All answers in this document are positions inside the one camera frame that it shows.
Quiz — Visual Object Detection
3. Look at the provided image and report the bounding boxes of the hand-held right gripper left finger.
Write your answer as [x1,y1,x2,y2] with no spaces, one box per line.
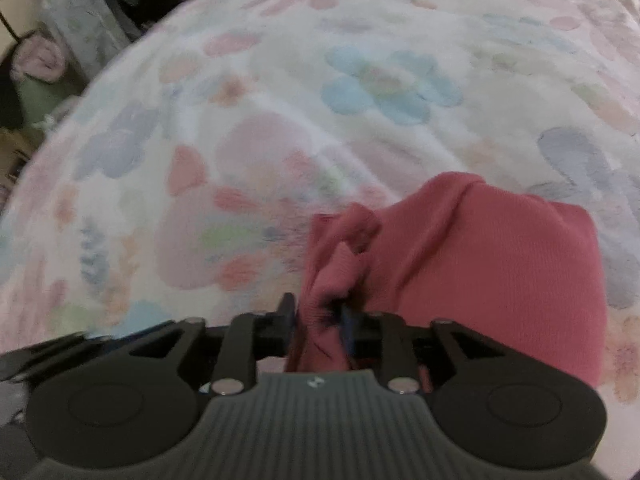
[127,292,297,396]

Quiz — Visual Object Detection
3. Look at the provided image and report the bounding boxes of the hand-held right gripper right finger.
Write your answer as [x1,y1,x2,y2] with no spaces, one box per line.
[340,304,512,395]

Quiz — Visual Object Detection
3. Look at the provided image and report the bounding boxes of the pink garment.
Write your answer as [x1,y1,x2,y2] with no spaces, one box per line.
[287,171,608,389]

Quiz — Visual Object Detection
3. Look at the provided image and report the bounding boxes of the floral blanket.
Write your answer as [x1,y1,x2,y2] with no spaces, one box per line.
[0,0,640,480]

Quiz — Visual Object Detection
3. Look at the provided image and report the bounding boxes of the green cloth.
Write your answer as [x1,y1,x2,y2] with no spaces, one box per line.
[16,76,82,130]

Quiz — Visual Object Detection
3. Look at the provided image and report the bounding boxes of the pale pink towel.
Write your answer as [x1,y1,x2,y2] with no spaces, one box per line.
[10,34,69,84]

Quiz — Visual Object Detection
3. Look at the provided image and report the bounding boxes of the floral pillow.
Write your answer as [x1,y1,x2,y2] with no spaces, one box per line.
[40,0,132,70]

